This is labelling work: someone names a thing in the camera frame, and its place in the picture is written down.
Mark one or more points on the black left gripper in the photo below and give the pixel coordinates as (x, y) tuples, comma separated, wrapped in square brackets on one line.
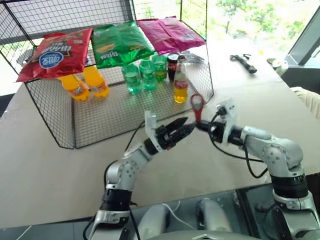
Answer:
[(163, 138)]

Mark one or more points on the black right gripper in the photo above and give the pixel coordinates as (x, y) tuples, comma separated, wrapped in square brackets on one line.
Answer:
[(217, 132)]

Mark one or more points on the red bottle opener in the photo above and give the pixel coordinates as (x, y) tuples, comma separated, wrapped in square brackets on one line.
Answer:
[(198, 103)]

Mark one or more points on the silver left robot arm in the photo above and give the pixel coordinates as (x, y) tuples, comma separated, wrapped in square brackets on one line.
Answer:
[(125, 172)]

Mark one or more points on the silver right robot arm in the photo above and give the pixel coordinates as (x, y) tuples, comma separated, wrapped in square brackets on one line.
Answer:
[(280, 150)]

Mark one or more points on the glass bottle with yellow drink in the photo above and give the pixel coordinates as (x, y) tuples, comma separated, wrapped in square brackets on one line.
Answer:
[(180, 86)]

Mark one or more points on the green soda plastic bottle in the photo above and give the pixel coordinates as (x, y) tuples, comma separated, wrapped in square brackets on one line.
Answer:
[(148, 75), (160, 70), (132, 80)]

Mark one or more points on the dark cola bottle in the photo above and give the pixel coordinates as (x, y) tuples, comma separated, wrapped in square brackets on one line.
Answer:
[(172, 66)]

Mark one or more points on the orange soda plastic bottle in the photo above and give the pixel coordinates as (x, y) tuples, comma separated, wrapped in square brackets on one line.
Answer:
[(75, 88), (96, 83)]

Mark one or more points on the silver foil packet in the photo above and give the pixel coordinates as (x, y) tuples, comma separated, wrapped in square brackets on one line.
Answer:
[(191, 57)]

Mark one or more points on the black hand tool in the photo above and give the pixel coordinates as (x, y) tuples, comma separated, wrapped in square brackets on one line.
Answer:
[(243, 62)]

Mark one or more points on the grey rounded robot leg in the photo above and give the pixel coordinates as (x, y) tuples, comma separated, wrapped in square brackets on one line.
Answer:
[(212, 215), (155, 221)]

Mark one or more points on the pink chip bag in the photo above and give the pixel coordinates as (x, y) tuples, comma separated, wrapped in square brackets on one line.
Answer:
[(170, 35)]

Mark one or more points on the grey round object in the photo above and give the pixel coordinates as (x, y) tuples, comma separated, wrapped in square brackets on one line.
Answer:
[(278, 65)]

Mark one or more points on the green chip bag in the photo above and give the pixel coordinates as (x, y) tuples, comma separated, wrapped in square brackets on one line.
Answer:
[(120, 43)]

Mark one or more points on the person's beige trouser leg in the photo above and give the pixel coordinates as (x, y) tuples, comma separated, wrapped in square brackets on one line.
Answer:
[(308, 98)]

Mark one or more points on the grey robot torso edge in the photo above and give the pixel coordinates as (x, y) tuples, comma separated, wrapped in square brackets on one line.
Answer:
[(202, 237)]

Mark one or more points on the red chip bag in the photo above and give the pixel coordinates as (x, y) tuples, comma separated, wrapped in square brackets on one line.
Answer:
[(56, 56)]

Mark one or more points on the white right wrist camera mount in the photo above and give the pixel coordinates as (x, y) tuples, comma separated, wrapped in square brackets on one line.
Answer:
[(229, 117)]

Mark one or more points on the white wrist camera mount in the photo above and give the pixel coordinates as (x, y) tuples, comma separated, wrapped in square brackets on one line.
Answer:
[(152, 125), (229, 117)]

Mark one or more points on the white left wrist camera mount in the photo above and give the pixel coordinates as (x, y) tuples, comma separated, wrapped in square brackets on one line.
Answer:
[(152, 125)]

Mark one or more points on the dark window frame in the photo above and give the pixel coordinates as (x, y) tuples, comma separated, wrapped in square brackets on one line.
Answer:
[(306, 42)]

